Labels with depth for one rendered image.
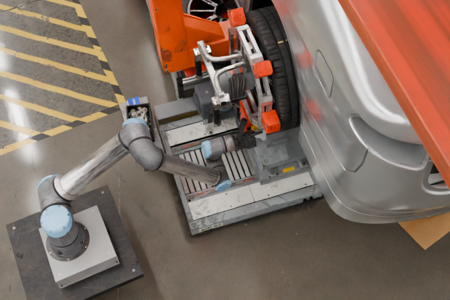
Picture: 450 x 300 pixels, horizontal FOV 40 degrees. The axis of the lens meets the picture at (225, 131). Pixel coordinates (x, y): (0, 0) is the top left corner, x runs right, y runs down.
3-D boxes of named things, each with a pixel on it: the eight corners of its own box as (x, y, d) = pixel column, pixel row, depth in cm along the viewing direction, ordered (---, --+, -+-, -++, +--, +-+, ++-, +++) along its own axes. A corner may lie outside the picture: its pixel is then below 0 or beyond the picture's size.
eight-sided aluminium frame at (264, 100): (270, 142, 340) (274, 80, 295) (259, 146, 339) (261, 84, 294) (240, 69, 370) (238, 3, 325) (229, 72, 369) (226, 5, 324)
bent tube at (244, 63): (256, 88, 311) (256, 75, 302) (219, 98, 308) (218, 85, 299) (245, 63, 321) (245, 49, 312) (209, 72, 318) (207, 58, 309)
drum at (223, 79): (259, 92, 335) (260, 76, 323) (221, 102, 332) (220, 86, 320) (251, 73, 342) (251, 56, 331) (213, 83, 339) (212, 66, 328)
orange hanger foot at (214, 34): (270, 47, 387) (272, 7, 358) (189, 68, 379) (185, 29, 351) (262, 29, 396) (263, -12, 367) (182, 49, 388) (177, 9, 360)
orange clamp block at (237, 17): (247, 23, 324) (243, 7, 322) (232, 27, 323) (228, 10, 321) (244, 24, 331) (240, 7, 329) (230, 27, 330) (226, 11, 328)
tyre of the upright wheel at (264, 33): (334, 129, 310) (306, -3, 298) (289, 142, 307) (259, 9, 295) (294, 114, 374) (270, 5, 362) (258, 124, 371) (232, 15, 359)
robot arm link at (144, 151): (145, 156, 286) (237, 184, 335) (139, 134, 292) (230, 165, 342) (129, 170, 291) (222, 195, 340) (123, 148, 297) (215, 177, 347)
